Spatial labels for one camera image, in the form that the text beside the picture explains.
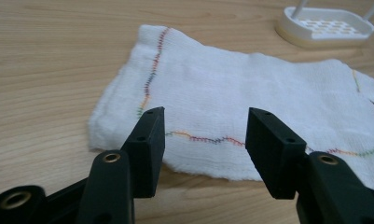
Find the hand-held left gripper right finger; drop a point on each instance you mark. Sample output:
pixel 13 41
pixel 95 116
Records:
pixel 278 155

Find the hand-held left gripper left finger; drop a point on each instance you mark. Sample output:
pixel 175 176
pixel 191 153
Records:
pixel 135 161

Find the white cloth with rainbow stitching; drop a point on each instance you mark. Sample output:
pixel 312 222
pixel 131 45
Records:
pixel 225 96

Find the white plastic drain rack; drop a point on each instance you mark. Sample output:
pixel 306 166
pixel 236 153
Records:
pixel 324 26

